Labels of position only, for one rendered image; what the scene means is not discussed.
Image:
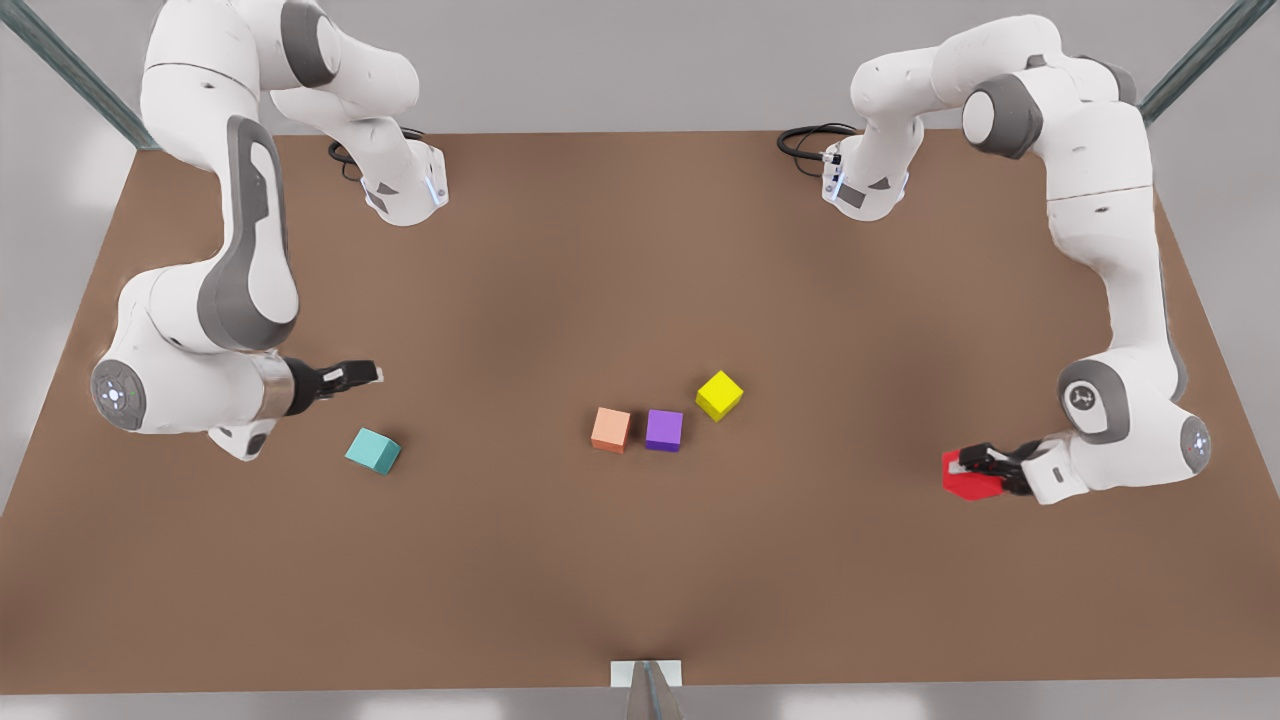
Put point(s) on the red wooden cube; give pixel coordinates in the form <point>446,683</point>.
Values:
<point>966,480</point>

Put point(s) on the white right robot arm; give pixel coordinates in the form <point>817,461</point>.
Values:
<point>235,280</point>

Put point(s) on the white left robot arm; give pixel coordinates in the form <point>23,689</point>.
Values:
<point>1110,200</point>

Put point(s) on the teal wooden cube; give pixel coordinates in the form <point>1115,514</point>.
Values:
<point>373,450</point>

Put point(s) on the orange wooden cube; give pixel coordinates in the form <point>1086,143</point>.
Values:
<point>611,429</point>

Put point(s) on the yellow wooden cube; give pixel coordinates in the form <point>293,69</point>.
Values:
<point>719,395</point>

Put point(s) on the purple wooden cube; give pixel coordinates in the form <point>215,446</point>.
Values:
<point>664,430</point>

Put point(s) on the silver frame post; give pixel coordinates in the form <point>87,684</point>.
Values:
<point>75,72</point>
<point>1195,55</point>
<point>648,692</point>

